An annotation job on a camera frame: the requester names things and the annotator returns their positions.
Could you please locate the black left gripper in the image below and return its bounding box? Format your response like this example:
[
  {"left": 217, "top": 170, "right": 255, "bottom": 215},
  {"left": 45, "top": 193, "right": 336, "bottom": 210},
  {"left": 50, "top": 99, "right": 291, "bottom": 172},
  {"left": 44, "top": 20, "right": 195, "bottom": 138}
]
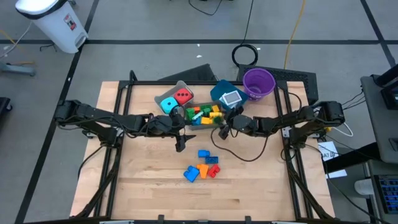
[{"left": 147, "top": 106, "right": 197, "bottom": 154}]

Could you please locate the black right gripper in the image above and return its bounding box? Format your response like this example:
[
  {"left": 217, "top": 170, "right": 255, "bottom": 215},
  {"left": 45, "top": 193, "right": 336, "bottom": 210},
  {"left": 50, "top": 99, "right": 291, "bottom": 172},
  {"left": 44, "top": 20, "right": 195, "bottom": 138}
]
[{"left": 218, "top": 106, "right": 259, "bottom": 141}]

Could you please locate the white framed playing card box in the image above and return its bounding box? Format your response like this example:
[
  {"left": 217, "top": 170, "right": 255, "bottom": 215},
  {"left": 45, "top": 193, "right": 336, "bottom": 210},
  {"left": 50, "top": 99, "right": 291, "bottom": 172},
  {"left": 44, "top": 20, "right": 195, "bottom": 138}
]
[{"left": 221, "top": 90, "right": 243, "bottom": 106}]

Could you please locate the teal foam die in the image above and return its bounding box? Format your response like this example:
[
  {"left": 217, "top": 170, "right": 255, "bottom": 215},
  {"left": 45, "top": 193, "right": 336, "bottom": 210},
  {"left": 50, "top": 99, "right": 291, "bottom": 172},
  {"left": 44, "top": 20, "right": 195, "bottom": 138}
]
[{"left": 160, "top": 96, "right": 180, "bottom": 115}]

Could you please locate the red foam die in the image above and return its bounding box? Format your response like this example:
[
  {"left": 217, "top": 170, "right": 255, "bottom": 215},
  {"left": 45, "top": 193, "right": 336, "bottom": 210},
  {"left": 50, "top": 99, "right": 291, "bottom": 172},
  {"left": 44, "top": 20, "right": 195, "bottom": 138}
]
[{"left": 173, "top": 88, "right": 193, "bottom": 106}]

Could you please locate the purple monster face bucket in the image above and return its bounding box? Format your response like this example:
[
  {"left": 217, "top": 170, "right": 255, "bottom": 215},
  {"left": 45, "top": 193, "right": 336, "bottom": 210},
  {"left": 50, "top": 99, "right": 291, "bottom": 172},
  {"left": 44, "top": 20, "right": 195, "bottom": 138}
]
[{"left": 242, "top": 68, "right": 277, "bottom": 102}]

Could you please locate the large blue building block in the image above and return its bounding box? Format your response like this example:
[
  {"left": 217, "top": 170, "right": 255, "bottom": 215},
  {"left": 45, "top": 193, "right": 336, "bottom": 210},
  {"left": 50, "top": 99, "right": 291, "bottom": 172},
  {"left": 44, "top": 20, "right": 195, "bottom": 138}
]
[{"left": 183, "top": 165, "right": 200, "bottom": 184}]

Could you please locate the red plastic building block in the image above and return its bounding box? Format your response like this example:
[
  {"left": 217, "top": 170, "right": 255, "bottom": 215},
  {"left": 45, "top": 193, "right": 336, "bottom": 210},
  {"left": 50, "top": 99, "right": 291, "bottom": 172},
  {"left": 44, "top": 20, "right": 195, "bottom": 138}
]
[{"left": 207, "top": 164, "right": 221, "bottom": 179}]

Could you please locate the clear grey plastic bin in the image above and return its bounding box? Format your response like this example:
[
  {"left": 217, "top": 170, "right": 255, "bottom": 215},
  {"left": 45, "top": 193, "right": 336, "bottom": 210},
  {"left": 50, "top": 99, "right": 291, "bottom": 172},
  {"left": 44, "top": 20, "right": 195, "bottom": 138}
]
[{"left": 184, "top": 101, "right": 225, "bottom": 131}]

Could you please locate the teal plastic bin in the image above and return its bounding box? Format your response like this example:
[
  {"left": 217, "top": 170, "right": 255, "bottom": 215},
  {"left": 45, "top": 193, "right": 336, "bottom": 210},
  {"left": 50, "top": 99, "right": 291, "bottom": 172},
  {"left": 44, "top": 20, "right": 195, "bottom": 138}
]
[{"left": 210, "top": 79, "right": 249, "bottom": 115}]

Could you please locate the light grey plastic bin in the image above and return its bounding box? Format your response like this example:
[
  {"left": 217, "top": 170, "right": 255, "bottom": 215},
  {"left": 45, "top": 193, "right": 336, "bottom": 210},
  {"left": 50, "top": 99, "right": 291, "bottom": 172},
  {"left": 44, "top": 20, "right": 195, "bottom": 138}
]
[{"left": 154, "top": 80, "right": 195, "bottom": 120}]

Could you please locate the black flat panel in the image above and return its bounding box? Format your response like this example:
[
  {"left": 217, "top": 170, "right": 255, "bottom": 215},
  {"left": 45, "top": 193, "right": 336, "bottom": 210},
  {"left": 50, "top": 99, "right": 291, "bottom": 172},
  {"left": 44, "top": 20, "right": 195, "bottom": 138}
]
[{"left": 157, "top": 63, "right": 218, "bottom": 83}]

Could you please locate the black perforated computer case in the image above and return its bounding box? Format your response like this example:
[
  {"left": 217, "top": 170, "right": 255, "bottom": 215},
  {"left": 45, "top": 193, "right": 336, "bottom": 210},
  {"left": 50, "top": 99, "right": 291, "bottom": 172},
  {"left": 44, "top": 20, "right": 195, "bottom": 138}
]
[{"left": 236, "top": 63, "right": 319, "bottom": 107}]

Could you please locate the white paper sheet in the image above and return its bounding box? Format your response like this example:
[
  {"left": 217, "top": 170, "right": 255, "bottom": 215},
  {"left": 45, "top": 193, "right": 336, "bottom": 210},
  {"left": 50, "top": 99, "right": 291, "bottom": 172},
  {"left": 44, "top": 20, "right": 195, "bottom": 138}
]
[
  {"left": 317, "top": 141, "right": 340, "bottom": 162},
  {"left": 325, "top": 169, "right": 348, "bottom": 180}
]

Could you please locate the black bar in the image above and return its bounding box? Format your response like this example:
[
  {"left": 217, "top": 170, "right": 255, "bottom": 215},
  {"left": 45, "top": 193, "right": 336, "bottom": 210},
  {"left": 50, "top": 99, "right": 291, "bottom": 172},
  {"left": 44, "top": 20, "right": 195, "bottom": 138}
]
[{"left": 323, "top": 142, "right": 383, "bottom": 174}]

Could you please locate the grey cart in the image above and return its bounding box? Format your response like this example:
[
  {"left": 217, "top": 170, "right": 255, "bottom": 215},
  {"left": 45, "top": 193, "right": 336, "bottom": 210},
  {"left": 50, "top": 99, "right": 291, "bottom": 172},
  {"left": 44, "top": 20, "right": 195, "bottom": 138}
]
[{"left": 359, "top": 74, "right": 398, "bottom": 165}]

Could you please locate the black device on cart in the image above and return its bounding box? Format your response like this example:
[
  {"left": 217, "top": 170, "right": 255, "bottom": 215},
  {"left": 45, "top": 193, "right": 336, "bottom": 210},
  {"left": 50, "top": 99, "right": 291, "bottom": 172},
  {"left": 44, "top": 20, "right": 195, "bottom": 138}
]
[{"left": 371, "top": 63, "right": 398, "bottom": 110}]

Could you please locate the white trash can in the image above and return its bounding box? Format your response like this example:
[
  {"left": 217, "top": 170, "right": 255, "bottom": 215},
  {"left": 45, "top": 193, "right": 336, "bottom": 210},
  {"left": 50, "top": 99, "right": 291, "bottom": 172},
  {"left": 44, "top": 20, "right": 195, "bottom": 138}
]
[{"left": 14, "top": 0, "right": 89, "bottom": 55}]

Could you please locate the grey stand base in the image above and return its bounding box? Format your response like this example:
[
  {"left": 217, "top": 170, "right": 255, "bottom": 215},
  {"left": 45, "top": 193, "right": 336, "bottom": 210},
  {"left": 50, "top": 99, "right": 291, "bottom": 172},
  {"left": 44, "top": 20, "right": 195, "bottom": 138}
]
[{"left": 0, "top": 60, "right": 37, "bottom": 77}]

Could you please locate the keyboard with coloured keys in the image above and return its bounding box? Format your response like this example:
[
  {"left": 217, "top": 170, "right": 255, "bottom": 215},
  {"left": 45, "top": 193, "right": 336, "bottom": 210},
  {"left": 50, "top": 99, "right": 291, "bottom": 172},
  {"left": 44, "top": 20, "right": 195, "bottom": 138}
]
[{"left": 374, "top": 174, "right": 398, "bottom": 215}]

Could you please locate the black chair base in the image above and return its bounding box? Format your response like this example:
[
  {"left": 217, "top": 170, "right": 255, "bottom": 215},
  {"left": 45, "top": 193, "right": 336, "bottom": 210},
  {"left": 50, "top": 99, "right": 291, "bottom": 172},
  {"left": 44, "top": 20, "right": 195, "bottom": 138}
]
[{"left": 0, "top": 96, "right": 14, "bottom": 125}]

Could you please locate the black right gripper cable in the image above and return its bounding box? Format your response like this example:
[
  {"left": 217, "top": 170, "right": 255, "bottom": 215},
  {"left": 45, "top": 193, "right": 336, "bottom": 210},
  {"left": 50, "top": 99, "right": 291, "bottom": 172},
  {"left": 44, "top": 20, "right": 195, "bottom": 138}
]
[{"left": 210, "top": 127, "right": 270, "bottom": 163}]

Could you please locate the black metal table frame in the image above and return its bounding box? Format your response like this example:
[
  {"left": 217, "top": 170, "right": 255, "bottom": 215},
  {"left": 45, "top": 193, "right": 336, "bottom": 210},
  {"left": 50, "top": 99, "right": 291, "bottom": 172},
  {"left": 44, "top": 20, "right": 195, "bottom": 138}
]
[{"left": 73, "top": 70, "right": 335, "bottom": 222}]

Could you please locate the black hanging cable with coil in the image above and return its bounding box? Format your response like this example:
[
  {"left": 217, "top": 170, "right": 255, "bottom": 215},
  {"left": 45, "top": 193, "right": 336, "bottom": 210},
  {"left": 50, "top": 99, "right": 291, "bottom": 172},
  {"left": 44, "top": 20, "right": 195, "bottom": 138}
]
[{"left": 231, "top": 0, "right": 259, "bottom": 67}]

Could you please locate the yellow hanging cable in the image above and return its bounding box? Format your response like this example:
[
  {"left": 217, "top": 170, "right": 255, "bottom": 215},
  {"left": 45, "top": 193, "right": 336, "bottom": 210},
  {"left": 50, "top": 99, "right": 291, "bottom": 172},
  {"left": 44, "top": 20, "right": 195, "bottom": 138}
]
[{"left": 282, "top": 0, "right": 308, "bottom": 70}]

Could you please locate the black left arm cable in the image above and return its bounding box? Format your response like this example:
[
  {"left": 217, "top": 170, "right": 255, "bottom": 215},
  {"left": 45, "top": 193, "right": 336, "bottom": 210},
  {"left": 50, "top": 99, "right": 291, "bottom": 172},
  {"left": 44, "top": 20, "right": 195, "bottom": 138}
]
[{"left": 76, "top": 143, "right": 108, "bottom": 180}]

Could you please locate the thin black floor cable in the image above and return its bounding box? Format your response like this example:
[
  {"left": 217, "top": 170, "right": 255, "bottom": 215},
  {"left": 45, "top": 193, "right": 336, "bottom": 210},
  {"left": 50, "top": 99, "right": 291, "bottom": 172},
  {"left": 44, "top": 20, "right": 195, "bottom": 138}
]
[{"left": 187, "top": 0, "right": 223, "bottom": 16}]

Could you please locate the white cable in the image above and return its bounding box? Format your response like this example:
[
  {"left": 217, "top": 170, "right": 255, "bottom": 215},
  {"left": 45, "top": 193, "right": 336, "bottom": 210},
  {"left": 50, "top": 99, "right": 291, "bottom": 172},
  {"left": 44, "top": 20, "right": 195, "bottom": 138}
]
[{"left": 323, "top": 121, "right": 354, "bottom": 138}]

